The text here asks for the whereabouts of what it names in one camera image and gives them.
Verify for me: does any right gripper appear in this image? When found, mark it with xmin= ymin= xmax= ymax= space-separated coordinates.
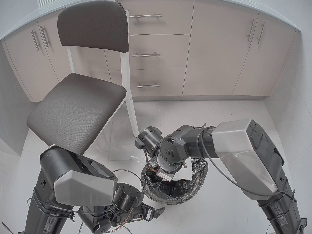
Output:
xmin=156 ymin=155 xmax=183 ymax=182

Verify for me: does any clear plastic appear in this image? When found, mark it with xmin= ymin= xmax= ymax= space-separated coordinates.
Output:
xmin=176 ymin=164 xmax=193 ymax=180

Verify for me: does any beige cabinet with drawers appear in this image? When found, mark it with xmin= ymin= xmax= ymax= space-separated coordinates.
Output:
xmin=1 ymin=0 xmax=301 ymax=103

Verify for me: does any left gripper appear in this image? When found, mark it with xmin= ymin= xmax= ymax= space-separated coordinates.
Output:
xmin=122 ymin=201 xmax=166 ymax=228

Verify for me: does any black plastic bag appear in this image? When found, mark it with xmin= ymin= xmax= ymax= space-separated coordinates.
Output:
xmin=141 ymin=156 xmax=209 ymax=205

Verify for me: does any grey padded white-framed chair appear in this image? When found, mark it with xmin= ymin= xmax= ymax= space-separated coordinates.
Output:
xmin=26 ymin=0 xmax=140 ymax=161

